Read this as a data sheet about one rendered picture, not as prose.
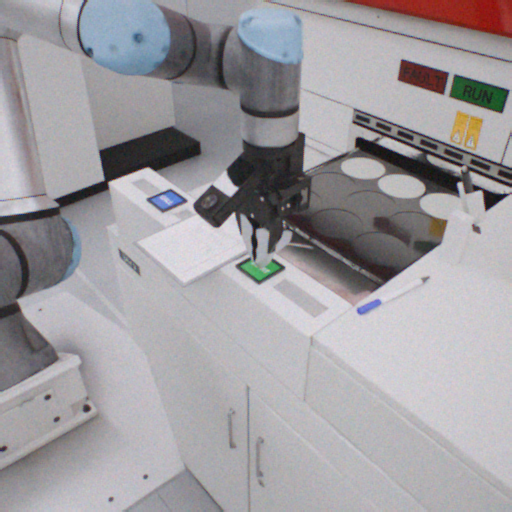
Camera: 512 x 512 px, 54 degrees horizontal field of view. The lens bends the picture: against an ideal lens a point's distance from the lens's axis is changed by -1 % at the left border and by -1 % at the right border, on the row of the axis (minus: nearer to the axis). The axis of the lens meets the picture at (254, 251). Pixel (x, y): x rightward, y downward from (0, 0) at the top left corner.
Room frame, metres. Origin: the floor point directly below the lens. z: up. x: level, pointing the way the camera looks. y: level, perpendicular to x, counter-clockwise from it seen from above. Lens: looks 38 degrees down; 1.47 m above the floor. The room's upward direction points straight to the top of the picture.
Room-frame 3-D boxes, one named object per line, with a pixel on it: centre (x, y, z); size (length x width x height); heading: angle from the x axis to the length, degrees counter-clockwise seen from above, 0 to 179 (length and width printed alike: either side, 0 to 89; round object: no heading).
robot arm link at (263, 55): (0.62, -0.02, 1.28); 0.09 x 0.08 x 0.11; 67
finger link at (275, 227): (0.59, -0.02, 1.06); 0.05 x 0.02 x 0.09; 41
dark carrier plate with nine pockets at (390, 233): (0.90, -0.24, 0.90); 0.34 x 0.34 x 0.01; 41
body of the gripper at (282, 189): (0.63, -0.03, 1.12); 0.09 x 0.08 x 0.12; 131
